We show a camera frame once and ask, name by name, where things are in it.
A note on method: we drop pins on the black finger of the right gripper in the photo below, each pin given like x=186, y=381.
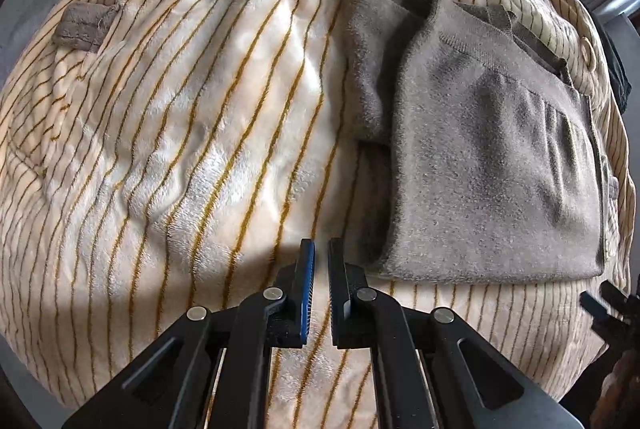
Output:
x=611, y=310

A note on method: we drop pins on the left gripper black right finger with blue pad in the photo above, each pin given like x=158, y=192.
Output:
x=431, y=369

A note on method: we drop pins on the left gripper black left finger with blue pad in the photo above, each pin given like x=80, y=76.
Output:
x=210, y=369

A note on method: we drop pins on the grey-brown fleece garment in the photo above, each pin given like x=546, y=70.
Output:
x=479, y=160

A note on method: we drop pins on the cream striped fleece garment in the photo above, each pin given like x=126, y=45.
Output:
x=156, y=154

